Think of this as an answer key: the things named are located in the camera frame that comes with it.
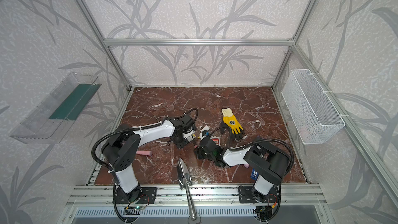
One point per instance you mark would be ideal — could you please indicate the white wire basket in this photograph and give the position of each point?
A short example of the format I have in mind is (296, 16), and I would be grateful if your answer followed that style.
(314, 115)

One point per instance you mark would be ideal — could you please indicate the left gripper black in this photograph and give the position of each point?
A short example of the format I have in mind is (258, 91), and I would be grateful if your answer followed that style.
(181, 140)

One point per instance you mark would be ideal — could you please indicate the white battery cover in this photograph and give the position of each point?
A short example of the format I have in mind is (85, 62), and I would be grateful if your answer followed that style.
(205, 129)

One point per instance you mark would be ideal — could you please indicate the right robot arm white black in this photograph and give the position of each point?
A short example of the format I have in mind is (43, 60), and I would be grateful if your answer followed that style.
(272, 159)

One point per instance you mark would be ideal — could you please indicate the pink cylinder left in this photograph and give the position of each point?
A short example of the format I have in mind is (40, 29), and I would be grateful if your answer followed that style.
(144, 152)

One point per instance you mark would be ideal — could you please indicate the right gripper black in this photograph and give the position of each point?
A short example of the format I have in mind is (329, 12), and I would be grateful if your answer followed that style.
(202, 151)

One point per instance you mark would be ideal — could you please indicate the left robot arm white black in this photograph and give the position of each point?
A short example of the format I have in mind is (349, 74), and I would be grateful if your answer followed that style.
(117, 150)

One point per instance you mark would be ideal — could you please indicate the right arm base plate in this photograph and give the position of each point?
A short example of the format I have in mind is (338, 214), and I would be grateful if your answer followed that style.
(247, 194)

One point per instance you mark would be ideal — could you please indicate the yellow work glove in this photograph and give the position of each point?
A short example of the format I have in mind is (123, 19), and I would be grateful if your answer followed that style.
(229, 120)

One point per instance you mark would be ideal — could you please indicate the clear plastic wall shelf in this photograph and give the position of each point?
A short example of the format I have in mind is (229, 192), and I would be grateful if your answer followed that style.
(50, 121)

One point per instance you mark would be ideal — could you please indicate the red white remote control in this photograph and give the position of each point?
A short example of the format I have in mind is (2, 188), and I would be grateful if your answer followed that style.
(216, 140)

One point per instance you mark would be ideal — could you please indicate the metal camera pole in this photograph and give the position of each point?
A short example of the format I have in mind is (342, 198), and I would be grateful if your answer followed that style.
(185, 182)

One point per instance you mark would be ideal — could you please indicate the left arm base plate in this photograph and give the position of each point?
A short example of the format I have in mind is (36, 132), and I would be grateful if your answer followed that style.
(140, 195)

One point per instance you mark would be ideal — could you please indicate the blue lighter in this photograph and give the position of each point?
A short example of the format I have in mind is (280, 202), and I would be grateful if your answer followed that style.
(254, 174)

